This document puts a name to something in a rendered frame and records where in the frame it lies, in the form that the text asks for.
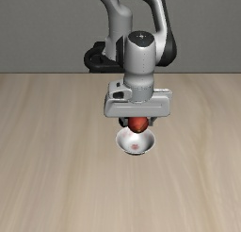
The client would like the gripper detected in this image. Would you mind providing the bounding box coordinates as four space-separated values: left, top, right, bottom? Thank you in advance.
104 79 173 128

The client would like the white bowl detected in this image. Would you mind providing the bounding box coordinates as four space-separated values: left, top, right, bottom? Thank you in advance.
115 126 156 157

